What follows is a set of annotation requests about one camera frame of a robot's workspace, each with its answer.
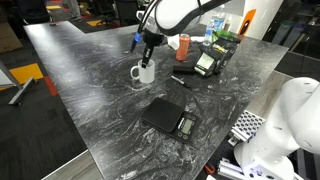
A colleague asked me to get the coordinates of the brown cardboard box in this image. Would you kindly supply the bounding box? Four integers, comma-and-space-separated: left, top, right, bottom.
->
0, 21, 24, 54

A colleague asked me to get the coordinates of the green snack bag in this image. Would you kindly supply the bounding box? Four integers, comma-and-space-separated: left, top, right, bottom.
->
213, 29, 242, 44

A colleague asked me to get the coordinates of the black white marker pen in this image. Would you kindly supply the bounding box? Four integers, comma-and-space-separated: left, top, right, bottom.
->
170, 75, 193, 90

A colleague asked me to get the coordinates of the aluminium extrusion rail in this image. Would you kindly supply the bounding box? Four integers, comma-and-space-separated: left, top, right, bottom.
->
218, 159, 249, 180

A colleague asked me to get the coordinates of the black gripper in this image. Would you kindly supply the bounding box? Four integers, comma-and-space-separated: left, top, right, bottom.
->
141, 29, 165, 69

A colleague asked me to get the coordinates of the orange black sign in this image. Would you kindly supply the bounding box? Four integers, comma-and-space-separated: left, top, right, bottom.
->
238, 8, 258, 38

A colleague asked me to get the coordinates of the orange drink can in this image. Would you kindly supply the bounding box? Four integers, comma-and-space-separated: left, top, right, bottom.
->
175, 33, 192, 62

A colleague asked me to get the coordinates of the black green label printer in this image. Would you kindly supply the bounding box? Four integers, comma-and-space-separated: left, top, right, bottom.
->
193, 43, 228, 78

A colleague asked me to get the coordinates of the small pump bottle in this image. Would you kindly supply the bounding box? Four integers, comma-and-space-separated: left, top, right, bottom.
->
222, 14, 233, 33

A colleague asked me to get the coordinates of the white ceramic mug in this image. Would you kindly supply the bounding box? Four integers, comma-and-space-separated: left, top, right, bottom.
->
129, 59, 157, 85

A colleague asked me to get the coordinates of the flat black case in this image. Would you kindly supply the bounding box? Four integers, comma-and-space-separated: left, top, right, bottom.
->
172, 64, 197, 75

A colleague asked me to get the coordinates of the clear water bottle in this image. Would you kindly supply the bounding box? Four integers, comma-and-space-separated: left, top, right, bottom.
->
203, 4, 227, 47

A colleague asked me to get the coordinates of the grey metal stand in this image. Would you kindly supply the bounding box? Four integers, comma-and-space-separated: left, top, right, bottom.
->
0, 61, 38, 107

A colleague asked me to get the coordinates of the black snack bag yellow print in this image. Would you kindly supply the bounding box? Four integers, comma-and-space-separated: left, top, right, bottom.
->
213, 36, 239, 74

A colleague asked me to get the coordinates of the black office chair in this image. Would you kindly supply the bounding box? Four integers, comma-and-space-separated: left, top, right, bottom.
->
114, 0, 141, 26

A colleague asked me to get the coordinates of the white perforated mounting plate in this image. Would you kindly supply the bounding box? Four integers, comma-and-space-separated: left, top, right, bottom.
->
230, 109, 268, 144

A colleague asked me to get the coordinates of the black digital kitchen scale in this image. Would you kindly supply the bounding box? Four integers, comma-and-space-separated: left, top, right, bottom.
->
140, 97, 199, 144

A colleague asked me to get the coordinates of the orange clamp handle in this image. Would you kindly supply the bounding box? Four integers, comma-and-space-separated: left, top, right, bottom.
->
204, 163, 217, 176

